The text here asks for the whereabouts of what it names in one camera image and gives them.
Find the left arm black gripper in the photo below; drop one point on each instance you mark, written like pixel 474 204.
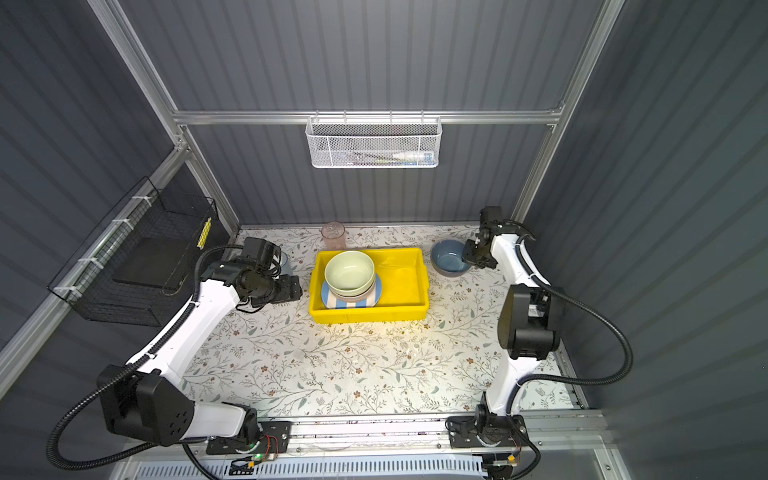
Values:
pixel 290 289

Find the frosted blue plastic cup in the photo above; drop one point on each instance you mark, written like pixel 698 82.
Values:
pixel 284 267

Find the white tube in basket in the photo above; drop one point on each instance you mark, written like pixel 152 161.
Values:
pixel 414 157

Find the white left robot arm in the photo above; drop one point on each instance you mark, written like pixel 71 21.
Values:
pixel 144 400

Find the lavender bowl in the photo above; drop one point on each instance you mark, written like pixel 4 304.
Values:
pixel 370 292

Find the white wire mesh basket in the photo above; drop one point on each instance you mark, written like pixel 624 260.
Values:
pixel 369 141

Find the black wire basket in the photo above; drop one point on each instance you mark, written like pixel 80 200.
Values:
pixel 138 271

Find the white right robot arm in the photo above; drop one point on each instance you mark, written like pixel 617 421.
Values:
pixel 527 326

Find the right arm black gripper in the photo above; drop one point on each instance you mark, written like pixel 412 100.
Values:
pixel 469 257

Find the pink plastic cup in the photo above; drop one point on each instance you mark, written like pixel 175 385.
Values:
pixel 334 236

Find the light green bowl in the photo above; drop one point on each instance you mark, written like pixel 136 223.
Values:
pixel 350 273

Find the dark blue bowl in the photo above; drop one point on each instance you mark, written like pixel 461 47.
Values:
pixel 446 258

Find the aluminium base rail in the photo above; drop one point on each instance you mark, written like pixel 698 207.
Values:
pixel 554 444

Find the yellow plastic bin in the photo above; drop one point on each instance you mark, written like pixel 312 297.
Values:
pixel 401 285

